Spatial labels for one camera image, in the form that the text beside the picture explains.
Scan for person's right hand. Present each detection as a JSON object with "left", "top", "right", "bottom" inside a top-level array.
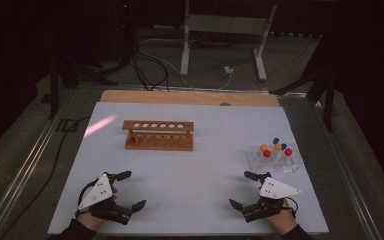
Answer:
[{"left": 265, "top": 199, "right": 298, "bottom": 236}]

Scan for orange capped test tube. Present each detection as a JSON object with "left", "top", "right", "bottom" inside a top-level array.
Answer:
[
  {"left": 257, "top": 143, "right": 269, "bottom": 166},
  {"left": 274, "top": 142, "right": 284, "bottom": 166}
]

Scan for grey metal stand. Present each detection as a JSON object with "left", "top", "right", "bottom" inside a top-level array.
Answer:
[{"left": 179, "top": 0, "right": 278, "bottom": 83}]

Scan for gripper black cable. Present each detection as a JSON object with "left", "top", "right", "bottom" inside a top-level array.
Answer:
[
  {"left": 75, "top": 181, "right": 96, "bottom": 219},
  {"left": 283, "top": 196, "right": 300, "bottom": 216}
]

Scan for black tripod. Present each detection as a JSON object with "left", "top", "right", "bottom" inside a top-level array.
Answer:
[
  {"left": 48, "top": 49, "right": 118, "bottom": 120},
  {"left": 269, "top": 33, "right": 338, "bottom": 133}
]

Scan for white work board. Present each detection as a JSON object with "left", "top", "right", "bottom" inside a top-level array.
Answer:
[{"left": 47, "top": 101, "right": 330, "bottom": 236}]

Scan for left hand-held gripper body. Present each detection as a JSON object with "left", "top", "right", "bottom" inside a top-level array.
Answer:
[{"left": 76, "top": 172, "right": 135, "bottom": 225}]

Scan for white cable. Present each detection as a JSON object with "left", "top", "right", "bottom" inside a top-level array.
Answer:
[{"left": 136, "top": 37, "right": 233, "bottom": 91}]

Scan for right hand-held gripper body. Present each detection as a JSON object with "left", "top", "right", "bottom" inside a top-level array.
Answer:
[{"left": 242, "top": 173, "right": 303, "bottom": 224}]

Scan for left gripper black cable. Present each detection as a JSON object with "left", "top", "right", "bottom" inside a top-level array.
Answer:
[{"left": 75, "top": 181, "right": 96, "bottom": 219}]

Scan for red capped test tube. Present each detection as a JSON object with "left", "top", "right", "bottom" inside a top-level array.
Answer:
[
  {"left": 261, "top": 149, "right": 273, "bottom": 171},
  {"left": 284, "top": 147, "right": 296, "bottom": 172}
]

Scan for wooden test tube rack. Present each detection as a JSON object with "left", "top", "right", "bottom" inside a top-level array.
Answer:
[{"left": 122, "top": 119, "right": 195, "bottom": 152}]

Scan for person's left hand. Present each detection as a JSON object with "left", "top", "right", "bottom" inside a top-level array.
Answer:
[{"left": 76, "top": 209, "right": 108, "bottom": 232}]

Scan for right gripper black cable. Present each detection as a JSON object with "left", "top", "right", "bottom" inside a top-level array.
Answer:
[{"left": 283, "top": 196, "right": 300, "bottom": 216}]

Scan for aluminium rail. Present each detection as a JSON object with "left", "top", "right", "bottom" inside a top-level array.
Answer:
[
  {"left": 0, "top": 88, "right": 78, "bottom": 240},
  {"left": 279, "top": 94, "right": 383, "bottom": 240}
]

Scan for long black floor cable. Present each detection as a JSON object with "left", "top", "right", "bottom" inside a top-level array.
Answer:
[{"left": 0, "top": 114, "right": 93, "bottom": 240}]

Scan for black cable bundle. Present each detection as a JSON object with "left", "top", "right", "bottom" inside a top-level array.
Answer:
[{"left": 131, "top": 43, "right": 171, "bottom": 92}]

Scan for clear plastic tray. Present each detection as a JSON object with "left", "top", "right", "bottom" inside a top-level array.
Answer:
[{"left": 245, "top": 142, "right": 304, "bottom": 174}]

